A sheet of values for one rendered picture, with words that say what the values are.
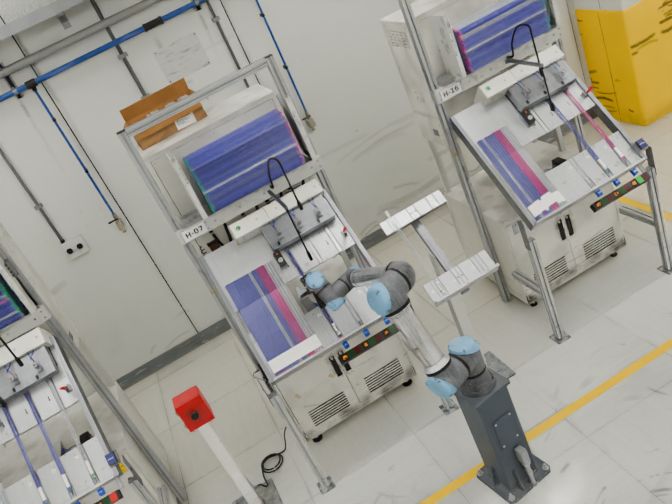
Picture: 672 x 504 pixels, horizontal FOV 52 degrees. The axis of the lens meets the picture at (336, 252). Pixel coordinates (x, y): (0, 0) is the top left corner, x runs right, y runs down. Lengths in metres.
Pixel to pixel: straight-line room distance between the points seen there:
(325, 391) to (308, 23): 2.45
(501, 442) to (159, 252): 2.79
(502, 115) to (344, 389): 1.64
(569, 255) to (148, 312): 2.84
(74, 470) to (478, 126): 2.51
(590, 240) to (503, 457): 1.56
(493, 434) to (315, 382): 1.06
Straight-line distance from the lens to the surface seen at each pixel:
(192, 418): 3.30
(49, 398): 3.42
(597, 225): 4.16
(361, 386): 3.75
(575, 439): 3.39
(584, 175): 3.66
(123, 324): 5.09
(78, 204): 4.77
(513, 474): 3.19
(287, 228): 3.33
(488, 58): 3.67
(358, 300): 3.25
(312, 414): 3.73
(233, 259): 3.38
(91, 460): 3.32
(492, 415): 2.94
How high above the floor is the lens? 2.50
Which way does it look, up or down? 27 degrees down
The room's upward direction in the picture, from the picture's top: 25 degrees counter-clockwise
